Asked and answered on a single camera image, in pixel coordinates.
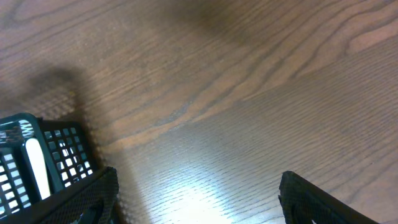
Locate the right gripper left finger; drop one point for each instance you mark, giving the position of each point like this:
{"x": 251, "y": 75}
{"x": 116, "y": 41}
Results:
{"x": 90, "y": 200}

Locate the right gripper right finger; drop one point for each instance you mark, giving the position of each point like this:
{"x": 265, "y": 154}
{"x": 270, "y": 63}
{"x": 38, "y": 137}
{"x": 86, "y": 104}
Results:
{"x": 305, "y": 203}

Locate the white fork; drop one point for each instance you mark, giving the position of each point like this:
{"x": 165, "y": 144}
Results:
{"x": 38, "y": 165}

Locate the black plastic basket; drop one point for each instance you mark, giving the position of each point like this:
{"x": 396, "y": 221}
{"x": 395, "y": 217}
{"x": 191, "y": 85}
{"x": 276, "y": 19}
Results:
{"x": 65, "y": 151}

